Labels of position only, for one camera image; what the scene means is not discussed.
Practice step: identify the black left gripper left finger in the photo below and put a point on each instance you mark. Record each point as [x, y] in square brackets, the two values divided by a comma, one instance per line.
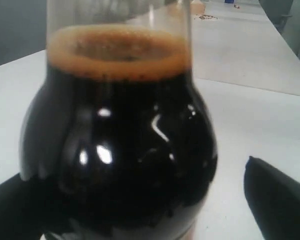
[29, 209]

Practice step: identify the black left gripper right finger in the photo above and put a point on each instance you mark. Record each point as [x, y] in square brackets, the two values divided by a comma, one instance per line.
[274, 200]

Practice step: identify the soy sauce bottle gold cap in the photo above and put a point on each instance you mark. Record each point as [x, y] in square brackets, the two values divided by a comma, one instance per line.
[118, 143]

